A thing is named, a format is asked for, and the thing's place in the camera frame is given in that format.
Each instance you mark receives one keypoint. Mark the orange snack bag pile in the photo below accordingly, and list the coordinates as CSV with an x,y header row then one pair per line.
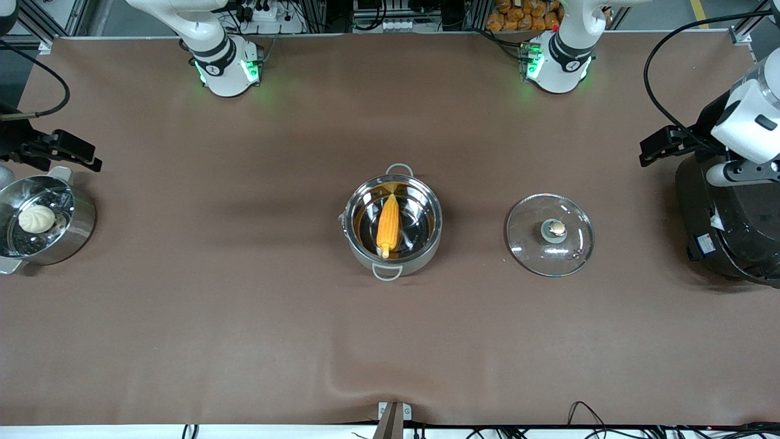
x,y
521,17

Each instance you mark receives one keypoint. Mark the metal table clamp bracket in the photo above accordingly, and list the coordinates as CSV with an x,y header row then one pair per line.
x,y
393,414

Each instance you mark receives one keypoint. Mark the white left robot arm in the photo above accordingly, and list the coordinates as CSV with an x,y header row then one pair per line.
x,y
560,61

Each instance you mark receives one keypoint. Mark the black rice cooker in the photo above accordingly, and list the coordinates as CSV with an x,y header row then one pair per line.
x,y
725,231

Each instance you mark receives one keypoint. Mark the small white power strip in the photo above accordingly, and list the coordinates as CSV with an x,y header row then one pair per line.
x,y
400,25

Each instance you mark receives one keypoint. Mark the aluminium frame profile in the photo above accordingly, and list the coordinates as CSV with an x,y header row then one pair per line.
x,y
42,21
755,24

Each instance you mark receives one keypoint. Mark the white steamed bun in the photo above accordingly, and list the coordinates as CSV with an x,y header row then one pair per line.
x,y
36,218

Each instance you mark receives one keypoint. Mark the stainless steel pot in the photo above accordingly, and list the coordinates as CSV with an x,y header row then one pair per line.
x,y
426,219

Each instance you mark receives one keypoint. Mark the glass pot lid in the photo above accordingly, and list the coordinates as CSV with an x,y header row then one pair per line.
x,y
530,244

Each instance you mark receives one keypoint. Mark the table cover cloth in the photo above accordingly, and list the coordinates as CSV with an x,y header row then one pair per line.
x,y
244,341

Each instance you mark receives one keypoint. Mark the white power strip with plugs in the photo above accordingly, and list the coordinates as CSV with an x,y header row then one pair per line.
x,y
265,11

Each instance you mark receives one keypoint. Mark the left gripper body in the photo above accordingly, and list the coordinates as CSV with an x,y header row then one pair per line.
x,y
707,129

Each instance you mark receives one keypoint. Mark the yellow corn cob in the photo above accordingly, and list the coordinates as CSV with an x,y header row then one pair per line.
x,y
388,225

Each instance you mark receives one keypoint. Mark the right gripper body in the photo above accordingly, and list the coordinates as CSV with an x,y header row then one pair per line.
x,y
13,139

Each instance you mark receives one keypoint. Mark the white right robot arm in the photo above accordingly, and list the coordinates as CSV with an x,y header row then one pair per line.
x,y
219,61

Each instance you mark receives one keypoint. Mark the steel steamer pot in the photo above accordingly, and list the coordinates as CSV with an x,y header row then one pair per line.
x,y
76,231

